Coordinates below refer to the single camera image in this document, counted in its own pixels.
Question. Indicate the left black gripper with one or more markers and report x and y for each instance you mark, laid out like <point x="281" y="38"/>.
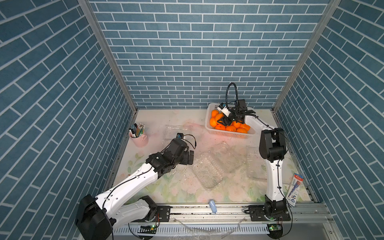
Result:
<point x="186" y="160"/>

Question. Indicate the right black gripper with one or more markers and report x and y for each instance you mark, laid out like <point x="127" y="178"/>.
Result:
<point x="225" y="121"/>

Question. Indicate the orange box four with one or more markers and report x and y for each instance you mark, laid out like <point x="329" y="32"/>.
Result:
<point x="236" y="124"/>

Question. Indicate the orange box one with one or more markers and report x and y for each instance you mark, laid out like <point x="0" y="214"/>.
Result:
<point x="214" y="113"/>
<point x="246" y="127"/>
<point x="241" y="130"/>

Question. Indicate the orange box three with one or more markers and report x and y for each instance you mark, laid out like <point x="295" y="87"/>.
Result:
<point x="220" y="127"/>
<point x="219" y="116"/>

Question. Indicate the clear plastic clamshell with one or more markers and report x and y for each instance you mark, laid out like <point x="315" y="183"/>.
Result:
<point x="216" y="163"/>
<point x="257" y="169"/>
<point x="171" y="131"/>

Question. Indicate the white perforated plastic basket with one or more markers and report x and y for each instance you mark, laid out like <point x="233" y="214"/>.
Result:
<point x="213" y="106"/>

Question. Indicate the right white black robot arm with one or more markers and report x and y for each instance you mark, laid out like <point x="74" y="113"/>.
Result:
<point x="272" y="148"/>

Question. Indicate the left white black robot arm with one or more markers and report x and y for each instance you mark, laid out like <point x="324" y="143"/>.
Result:
<point x="98" y="216"/>

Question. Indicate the pink metal pen bucket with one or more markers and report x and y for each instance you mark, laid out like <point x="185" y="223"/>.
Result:
<point x="138" y="135"/>

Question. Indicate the small light blue cylinder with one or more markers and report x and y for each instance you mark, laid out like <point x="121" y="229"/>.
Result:
<point x="213" y="206"/>

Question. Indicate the blue white packaged item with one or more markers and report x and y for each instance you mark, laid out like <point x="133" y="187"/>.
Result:
<point x="294" y="189"/>

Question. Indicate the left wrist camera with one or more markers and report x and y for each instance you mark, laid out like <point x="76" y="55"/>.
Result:
<point x="180" y="136"/>

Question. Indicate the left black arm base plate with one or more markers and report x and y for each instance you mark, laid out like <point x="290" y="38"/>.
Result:
<point x="160" y="214"/>

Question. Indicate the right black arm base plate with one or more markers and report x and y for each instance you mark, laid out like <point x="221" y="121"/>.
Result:
<point x="259" y="213"/>

